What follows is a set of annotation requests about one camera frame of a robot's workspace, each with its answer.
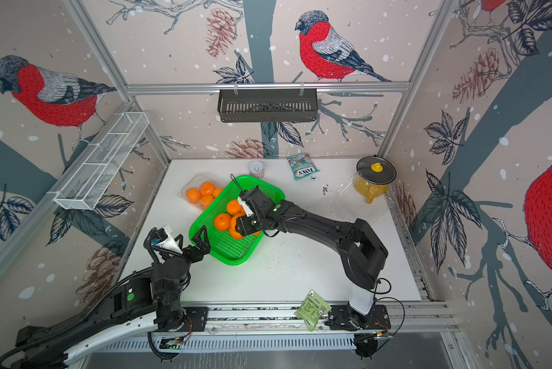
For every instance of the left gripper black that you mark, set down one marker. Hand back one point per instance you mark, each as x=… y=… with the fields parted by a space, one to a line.
x=204 y=247

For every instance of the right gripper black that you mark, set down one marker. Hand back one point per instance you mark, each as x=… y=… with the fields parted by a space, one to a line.
x=244 y=226

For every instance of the green plastic perforated basket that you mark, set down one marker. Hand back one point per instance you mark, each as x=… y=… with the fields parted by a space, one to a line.
x=225 y=246

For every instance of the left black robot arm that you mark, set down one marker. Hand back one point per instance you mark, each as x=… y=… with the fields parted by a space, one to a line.
x=149 y=301

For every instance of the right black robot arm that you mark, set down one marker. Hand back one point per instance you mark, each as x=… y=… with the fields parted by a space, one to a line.
x=362 y=253

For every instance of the orange in basket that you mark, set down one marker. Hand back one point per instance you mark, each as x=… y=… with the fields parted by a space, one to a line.
x=234 y=207
x=222 y=222

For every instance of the small pink white cup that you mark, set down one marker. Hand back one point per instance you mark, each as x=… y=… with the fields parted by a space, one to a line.
x=257 y=169

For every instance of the Fox's candy bag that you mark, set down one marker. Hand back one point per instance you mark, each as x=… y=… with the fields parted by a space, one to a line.
x=302 y=166

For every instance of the green snack packet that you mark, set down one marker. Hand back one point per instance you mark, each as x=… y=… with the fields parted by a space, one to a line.
x=312 y=309

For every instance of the yellow pot with lid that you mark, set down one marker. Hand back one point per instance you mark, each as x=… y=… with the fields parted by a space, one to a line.
x=374 y=176

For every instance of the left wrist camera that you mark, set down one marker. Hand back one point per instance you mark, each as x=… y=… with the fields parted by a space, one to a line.
x=166 y=241

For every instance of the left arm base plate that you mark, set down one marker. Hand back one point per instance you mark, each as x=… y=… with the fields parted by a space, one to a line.
x=189 y=319

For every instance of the white wire mesh shelf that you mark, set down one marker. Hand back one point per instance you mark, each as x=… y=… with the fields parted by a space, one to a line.
x=90 y=181

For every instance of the black hanging wire basket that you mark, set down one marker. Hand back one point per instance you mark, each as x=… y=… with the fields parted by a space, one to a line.
x=267 y=105

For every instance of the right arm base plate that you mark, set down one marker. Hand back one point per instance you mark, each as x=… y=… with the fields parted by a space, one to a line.
x=345 y=318

